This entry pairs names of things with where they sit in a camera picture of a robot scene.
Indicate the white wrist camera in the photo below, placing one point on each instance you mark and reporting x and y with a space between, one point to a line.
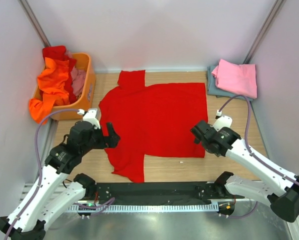
221 121
91 116

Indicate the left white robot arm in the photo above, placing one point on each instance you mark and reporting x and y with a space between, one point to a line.
36 213

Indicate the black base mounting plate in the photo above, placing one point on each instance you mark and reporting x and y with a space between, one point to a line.
161 193

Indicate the aluminium frame post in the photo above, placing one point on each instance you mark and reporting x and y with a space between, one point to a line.
34 22
265 28

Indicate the dark red shirt in basket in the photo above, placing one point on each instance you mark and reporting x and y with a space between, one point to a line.
60 53

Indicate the dusty pink shirt in basket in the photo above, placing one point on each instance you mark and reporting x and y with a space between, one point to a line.
76 79

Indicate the right aluminium frame post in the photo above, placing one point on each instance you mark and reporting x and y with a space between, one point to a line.
265 28

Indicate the left aluminium frame post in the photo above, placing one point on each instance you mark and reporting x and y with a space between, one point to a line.
34 22

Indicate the folded pink t-shirt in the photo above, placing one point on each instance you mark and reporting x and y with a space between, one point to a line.
238 79

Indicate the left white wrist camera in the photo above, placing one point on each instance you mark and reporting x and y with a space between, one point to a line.
91 116

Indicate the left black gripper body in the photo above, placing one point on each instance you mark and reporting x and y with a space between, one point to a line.
96 142

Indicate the white slotted cable duct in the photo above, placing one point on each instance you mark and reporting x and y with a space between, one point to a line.
213 207

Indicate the red t-shirt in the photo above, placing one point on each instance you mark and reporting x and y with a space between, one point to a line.
153 120

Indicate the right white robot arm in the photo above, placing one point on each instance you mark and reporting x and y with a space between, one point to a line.
277 188

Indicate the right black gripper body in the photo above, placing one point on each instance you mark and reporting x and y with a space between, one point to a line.
204 144

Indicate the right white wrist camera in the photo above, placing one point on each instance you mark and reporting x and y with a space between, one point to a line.
221 121

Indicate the orange plastic laundry basket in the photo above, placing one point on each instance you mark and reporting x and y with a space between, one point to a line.
83 62

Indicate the orange t-shirt in basket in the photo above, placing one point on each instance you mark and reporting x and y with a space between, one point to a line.
51 82

